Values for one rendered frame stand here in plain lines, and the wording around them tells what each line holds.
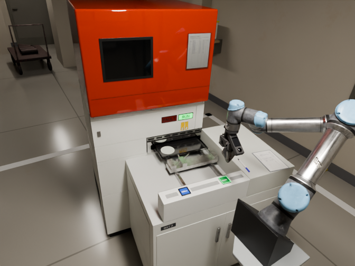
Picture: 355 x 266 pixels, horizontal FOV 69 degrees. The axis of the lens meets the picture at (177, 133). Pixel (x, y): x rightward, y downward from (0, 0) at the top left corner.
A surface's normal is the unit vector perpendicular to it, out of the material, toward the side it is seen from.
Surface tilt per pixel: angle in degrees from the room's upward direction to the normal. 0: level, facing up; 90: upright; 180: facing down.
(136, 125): 90
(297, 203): 56
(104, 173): 90
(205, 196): 90
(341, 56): 90
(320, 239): 0
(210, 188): 0
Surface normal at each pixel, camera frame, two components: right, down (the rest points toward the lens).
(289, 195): -0.45, -0.14
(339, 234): 0.04, -0.86
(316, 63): -0.85, 0.24
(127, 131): 0.39, 0.49
